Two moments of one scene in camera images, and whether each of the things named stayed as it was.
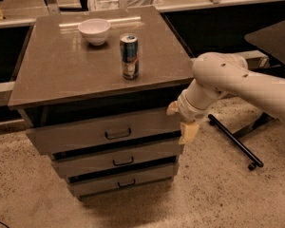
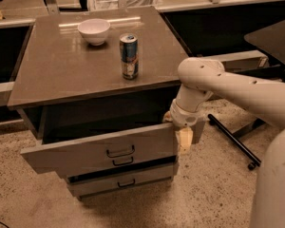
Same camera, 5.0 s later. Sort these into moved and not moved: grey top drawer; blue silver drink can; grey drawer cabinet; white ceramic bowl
Moved: grey top drawer
Not moved: grey drawer cabinet; white ceramic bowl; blue silver drink can
